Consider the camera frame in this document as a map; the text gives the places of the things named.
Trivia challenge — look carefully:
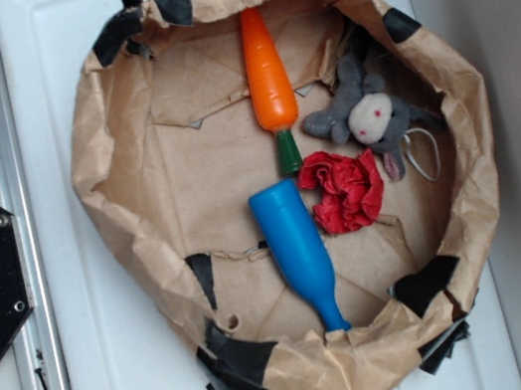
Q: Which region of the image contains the blue plastic bottle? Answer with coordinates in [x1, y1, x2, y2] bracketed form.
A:
[249, 179, 351, 332]

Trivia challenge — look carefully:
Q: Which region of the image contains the red crumpled paper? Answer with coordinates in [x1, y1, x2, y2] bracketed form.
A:
[297, 149, 385, 235]

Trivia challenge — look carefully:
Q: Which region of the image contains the orange toy carrot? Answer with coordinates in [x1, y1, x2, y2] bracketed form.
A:
[240, 7, 303, 176]

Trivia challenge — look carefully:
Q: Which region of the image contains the brown paper bag bowl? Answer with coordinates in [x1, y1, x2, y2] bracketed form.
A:
[72, 0, 499, 390]

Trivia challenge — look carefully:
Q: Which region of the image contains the grey plush donkey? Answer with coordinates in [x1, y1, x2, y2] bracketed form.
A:
[302, 51, 446, 183]

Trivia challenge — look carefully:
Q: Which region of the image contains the white tray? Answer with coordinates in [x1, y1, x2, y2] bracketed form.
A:
[0, 0, 521, 390]

